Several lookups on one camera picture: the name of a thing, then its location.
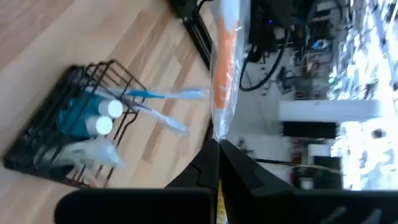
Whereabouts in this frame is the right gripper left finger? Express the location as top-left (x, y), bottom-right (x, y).
top-left (164, 139), bottom-right (221, 190)

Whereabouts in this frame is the orange toothbrush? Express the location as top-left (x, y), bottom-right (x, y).
top-left (210, 0), bottom-right (245, 224)

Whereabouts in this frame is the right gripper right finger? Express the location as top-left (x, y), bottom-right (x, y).
top-left (220, 139), bottom-right (296, 224)

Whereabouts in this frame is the black wire caddy rack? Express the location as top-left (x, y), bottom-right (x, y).
top-left (2, 58), bottom-right (147, 190)

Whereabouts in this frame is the black cable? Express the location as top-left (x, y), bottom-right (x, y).
top-left (238, 27), bottom-right (290, 93)

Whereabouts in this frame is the white toothbrush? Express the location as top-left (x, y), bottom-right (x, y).
top-left (132, 104), bottom-right (190, 136)

